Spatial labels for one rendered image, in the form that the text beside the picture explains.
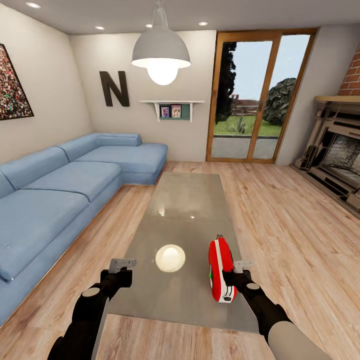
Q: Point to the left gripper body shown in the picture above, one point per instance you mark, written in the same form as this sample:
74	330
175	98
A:
122	279

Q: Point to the coffee table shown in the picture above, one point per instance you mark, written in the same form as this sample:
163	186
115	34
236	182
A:
171	281

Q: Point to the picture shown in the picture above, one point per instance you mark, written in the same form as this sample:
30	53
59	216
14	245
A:
175	110
165	111
14	103

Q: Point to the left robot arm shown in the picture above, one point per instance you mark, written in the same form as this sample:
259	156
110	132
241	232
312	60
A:
83	336

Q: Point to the radio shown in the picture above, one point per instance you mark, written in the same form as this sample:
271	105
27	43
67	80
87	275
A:
221	260

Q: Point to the shelf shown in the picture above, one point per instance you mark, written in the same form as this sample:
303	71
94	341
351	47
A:
186	108

